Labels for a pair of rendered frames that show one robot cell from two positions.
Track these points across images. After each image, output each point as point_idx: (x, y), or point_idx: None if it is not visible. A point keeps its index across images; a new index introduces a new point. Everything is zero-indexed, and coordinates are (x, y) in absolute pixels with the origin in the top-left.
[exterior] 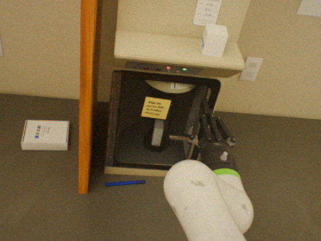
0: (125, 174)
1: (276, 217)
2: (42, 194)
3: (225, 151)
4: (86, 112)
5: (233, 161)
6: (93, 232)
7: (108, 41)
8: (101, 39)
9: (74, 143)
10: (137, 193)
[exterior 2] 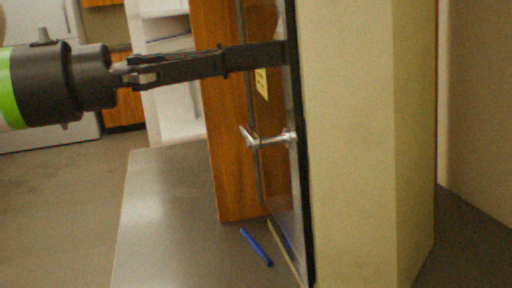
0: (277, 242)
1: None
2: (207, 197)
3: (75, 50)
4: (194, 46)
5: (39, 51)
6: (149, 244)
7: (461, 54)
8: (453, 52)
9: None
10: (239, 264)
